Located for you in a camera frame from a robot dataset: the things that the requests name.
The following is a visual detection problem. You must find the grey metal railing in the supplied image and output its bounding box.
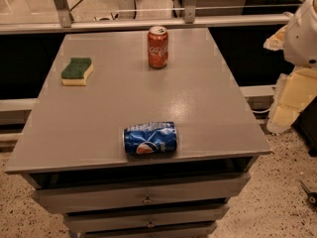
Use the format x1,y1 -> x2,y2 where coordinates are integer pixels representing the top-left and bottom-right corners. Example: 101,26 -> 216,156
0,0 -> 291,35

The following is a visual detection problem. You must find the red coke can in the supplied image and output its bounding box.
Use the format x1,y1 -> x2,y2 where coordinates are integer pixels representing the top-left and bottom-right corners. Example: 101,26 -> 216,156
148,26 -> 168,68

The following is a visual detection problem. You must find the crushed blue pepsi can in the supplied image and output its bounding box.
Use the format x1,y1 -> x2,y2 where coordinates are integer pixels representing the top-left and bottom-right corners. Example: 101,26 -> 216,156
123,122 -> 177,155

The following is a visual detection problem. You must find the green yellow sponge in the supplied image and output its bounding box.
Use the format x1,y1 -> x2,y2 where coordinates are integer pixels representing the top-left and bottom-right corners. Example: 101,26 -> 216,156
60,58 -> 93,86

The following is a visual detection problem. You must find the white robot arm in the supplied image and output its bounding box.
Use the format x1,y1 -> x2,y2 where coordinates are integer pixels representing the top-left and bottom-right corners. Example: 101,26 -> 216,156
264,0 -> 317,134

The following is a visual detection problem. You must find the black object on floor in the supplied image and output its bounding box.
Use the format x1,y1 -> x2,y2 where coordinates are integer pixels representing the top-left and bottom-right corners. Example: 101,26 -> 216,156
300,180 -> 317,207

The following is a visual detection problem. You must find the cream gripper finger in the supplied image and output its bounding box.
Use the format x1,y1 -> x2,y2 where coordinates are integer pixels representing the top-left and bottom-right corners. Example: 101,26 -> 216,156
264,26 -> 286,51

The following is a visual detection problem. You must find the grey drawer cabinet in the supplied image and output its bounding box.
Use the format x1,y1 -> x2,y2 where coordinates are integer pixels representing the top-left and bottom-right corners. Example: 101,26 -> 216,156
4,27 -> 273,238

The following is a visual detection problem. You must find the grey drawer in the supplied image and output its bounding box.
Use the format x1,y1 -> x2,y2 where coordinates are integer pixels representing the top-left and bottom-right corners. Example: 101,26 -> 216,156
32,173 -> 251,213
63,204 -> 229,233
80,222 -> 217,238

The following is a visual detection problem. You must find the top grey drawer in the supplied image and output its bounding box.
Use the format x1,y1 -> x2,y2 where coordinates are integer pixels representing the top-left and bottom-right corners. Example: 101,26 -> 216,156
32,173 -> 251,213

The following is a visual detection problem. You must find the middle grey drawer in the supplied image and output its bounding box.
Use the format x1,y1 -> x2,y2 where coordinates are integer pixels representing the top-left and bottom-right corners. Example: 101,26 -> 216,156
63,204 -> 229,233

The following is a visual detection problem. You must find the bottom grey drawer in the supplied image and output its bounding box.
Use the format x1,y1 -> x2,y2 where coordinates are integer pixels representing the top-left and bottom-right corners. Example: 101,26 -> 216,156
80,222 -> 217,238

